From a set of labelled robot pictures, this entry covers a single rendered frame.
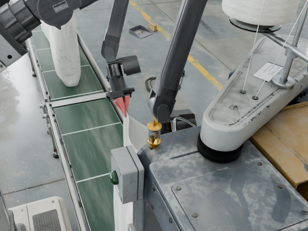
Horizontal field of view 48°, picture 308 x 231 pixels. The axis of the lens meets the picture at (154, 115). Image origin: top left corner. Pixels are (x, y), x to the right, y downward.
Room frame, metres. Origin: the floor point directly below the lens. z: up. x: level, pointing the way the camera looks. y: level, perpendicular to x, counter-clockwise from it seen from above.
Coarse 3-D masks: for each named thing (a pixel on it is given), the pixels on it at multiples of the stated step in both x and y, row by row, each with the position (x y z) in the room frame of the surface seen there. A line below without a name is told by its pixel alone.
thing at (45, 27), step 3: (42, 21) 3.01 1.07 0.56; (42, 24) 3.02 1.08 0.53; (45, 24) 2.95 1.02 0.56; (42, 27) 3.06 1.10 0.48; (45, 27) 2.96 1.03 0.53; (48, 27) 2.91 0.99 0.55; (45, 30) 2.97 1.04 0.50; (48, 30) 2.91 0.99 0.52; (45, 33) 2.98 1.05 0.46; (48, 33) 2.92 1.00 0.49; (48, 36) 2.91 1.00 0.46; (48, 39) 2.92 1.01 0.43
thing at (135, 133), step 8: (128, 120) 0.98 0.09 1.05; (136, 120) 0.98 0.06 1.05; (128, 128) 0.97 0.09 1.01; (136, 128) 0.98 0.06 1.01; (144, 128) 0.95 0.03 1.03; (128, 136) 0.97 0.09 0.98; (136, 136) 0.98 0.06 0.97; (144, 136) 0.95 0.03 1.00; (128, 144) 0.88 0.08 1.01; (136, 144) 0.98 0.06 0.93; (136, 152) 0.82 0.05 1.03; (120, 200) 0.86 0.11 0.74; (120, 208) 0.85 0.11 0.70; (128, 208) 0.80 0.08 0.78; (120, 216) 0.85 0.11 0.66; (128, 216) 0.78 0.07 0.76; (120, 224) 0.85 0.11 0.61
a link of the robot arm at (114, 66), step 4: (108, 64) 1.16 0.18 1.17; (112, 64) 1.13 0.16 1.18; (116, 64) 1.14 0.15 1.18; (120, 64) 1.17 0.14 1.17; (108, 68) 1.13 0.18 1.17; (112, 68) 1.12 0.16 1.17; (116, 68) 1.13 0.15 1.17; (120, 68) 1.14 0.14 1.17; (124, 68) 1.13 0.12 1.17; (108, 72) 1.12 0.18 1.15; (112, 72) 1.11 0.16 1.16; (116, 72) 1.11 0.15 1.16; (120, 72) 1.12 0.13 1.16; (124, 72) 1.13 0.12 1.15; (108, 76) 1.12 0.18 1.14; (112, 76) 1.11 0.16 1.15; (116, 76) 1.11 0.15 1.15
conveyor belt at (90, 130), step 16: (64, 112) 1.89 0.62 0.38; (80, 112) 1.90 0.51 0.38; (96, 112) 1.90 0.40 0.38; (112, 112) 1.91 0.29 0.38; (64, 128) 1.71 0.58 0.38; (80, 128) 1.72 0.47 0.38; (96, 128) 1.73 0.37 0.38; (112, 128) 1.74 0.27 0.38; (80, 144) 1.57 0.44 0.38; (96, 144) 1.58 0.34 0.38; (112, 144) 1.58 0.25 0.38; (80, 160) 1.43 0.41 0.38; (96, 160) 1.44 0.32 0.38; (80, 176) 1.31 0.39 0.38; (96, 176) 1.31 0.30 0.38; (80, 192) 1.19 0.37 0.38; (96, 192) 1.20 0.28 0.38; (112, 192) 1.20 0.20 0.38; (96, 208) 1.10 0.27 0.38; (112, 208) 1.10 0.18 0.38; (96, 224) 1.00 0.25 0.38; (112, 224) 1.01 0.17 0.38
